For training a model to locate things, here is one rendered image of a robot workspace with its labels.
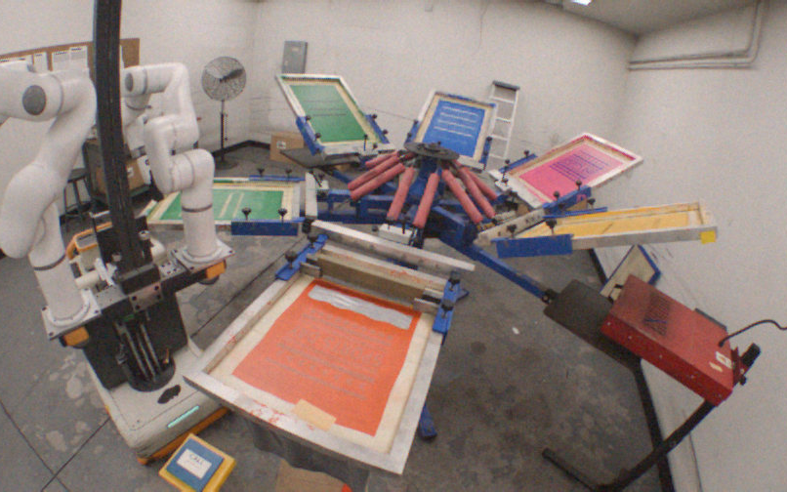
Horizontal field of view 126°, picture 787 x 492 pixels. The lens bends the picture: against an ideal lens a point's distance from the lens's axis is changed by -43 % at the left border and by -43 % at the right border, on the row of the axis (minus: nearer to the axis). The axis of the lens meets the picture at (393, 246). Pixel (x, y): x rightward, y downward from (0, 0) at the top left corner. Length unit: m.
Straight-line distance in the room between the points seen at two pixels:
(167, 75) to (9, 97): 0.49
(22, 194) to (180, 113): 0.45
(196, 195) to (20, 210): 0.47
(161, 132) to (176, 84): 0.15
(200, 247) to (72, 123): 0.52
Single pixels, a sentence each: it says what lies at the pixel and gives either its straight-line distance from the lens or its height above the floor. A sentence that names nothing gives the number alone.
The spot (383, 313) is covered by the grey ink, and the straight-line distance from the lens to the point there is 1.15.
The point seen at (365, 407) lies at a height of 0.96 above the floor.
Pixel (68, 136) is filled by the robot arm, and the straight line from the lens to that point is 0.78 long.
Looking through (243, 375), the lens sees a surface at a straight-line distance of 0.97.
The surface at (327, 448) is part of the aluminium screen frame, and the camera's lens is 0.81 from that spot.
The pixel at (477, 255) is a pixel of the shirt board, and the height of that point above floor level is 0.91.
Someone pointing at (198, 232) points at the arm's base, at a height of 1.23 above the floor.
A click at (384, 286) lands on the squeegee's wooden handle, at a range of 1.16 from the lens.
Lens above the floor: 1.71
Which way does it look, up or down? 29 degrees down
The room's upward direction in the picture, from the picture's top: 10 degrees clockwise
